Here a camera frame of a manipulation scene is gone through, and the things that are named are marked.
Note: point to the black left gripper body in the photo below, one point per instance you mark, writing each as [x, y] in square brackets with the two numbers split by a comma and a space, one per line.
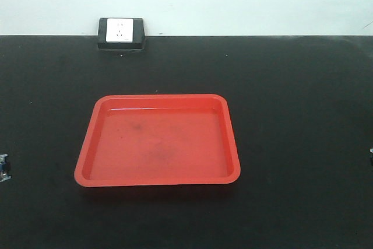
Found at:
[4, 168]

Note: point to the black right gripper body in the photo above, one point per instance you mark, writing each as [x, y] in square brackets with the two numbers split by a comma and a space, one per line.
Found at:
[371, 156]

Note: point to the red plastic tray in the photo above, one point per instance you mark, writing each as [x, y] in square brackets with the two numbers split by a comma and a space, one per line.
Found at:
[158, 139]

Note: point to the black desktop power socket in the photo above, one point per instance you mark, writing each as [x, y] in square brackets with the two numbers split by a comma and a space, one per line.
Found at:
[124, 34]

